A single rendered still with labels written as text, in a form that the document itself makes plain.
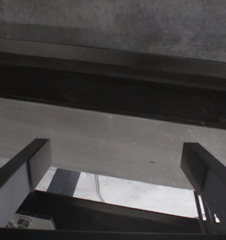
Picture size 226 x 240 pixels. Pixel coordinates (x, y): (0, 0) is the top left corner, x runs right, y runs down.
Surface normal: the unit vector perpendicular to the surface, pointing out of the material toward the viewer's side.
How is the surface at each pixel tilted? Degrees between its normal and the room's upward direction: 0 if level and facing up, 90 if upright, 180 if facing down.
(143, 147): 0
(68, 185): 90
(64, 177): 90
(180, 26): 0
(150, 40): 0
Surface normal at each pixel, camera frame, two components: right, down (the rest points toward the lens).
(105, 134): -0.15, 0.62
